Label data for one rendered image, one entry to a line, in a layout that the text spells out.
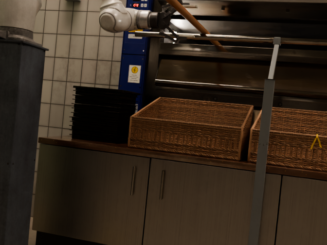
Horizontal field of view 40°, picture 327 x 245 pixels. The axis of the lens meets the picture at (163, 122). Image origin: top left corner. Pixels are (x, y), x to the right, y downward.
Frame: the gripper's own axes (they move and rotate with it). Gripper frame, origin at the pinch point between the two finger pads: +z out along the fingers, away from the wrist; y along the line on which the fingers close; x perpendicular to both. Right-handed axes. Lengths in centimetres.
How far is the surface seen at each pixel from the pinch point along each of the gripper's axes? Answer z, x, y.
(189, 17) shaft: 1.4, 13.9, 1.1
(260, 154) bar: 36, 4, 56
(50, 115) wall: -103, -56, 52
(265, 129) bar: 37, 4, 45
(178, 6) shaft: 1.6, 31.7, 0.9
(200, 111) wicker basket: -3, -51, 40
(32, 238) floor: -84, -17, 119
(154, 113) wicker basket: -28, -42, 44
